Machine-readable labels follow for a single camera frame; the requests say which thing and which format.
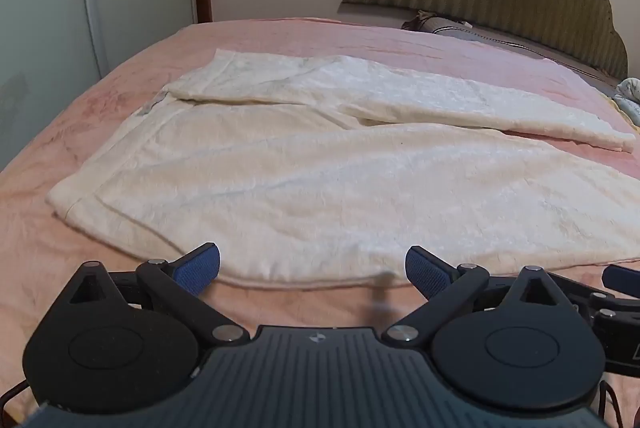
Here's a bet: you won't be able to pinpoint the cream white pants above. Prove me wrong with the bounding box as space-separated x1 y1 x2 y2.
48 50 639 287

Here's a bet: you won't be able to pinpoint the floral white quilt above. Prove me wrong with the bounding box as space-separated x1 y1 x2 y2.
612 77 640 127

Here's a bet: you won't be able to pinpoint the striped grey pillow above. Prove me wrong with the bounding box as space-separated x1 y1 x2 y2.
401 11 620 97

